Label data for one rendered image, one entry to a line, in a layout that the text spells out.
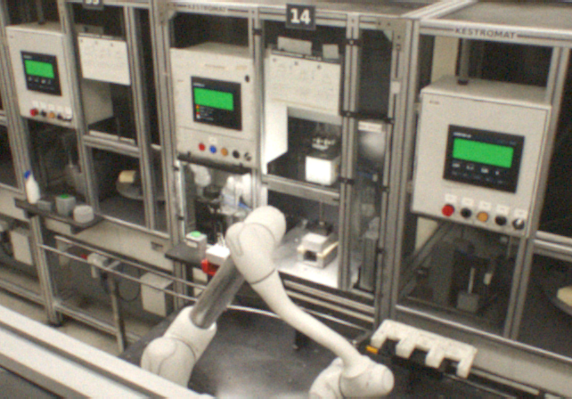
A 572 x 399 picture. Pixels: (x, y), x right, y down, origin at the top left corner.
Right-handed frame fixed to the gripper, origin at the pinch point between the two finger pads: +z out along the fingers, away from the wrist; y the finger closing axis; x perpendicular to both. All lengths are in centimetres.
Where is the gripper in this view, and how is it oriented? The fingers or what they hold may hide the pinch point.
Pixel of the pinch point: (368, 337)
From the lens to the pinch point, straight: 248.9
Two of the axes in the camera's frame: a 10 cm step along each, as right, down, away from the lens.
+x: -8.6, -2.1, 4.6
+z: 5.1, -3.6, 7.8
